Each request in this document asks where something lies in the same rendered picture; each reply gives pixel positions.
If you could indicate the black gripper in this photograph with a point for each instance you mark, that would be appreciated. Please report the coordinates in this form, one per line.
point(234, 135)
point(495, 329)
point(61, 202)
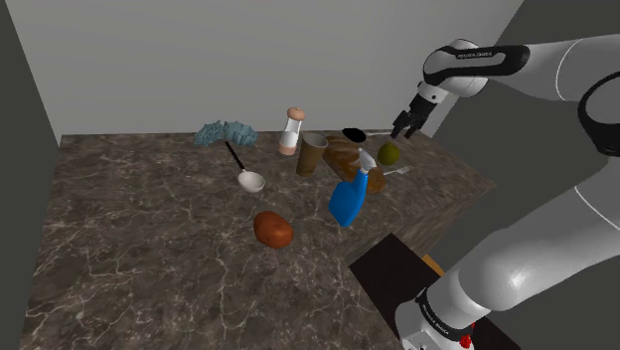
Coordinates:
point(417, 109)

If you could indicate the brown potato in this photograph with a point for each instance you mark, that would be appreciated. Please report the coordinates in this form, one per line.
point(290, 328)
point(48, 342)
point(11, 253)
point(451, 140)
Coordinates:
point(272, 229)

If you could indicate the white fork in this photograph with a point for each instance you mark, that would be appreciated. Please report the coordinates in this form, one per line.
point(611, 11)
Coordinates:
point(399, 170)

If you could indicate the dark robot stand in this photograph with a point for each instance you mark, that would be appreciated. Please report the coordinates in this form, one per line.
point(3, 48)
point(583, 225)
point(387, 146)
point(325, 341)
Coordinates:
point(387, 271)

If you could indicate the blue spray bottle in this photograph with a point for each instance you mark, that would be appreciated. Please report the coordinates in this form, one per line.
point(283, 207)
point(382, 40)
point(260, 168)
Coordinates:
point(348, 198)

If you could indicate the green pear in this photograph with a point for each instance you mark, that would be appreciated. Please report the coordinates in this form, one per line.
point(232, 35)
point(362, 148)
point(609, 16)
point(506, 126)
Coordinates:
point(388, 154)

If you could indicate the blue textured scrubber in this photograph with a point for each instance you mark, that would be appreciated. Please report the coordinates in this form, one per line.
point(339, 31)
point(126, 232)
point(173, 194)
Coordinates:
point(209, 134)

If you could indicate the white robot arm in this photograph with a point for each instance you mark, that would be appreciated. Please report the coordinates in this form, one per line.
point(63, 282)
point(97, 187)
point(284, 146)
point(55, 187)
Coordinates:
point(523, 262)

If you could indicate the white and peach pepper mill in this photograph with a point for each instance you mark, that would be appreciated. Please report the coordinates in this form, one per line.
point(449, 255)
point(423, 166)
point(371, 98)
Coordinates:
point(291, 132)

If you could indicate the blue crumpled cloth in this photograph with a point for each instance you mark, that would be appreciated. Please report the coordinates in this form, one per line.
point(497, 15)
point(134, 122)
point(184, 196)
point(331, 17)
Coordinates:
point(241, 132)

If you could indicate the brown bread loaf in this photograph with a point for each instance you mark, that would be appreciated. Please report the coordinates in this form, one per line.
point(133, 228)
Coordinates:
point(344, 160)

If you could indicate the brown cup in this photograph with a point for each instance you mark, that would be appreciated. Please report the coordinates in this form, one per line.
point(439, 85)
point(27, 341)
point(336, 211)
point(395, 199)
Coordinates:
point(309, 157)

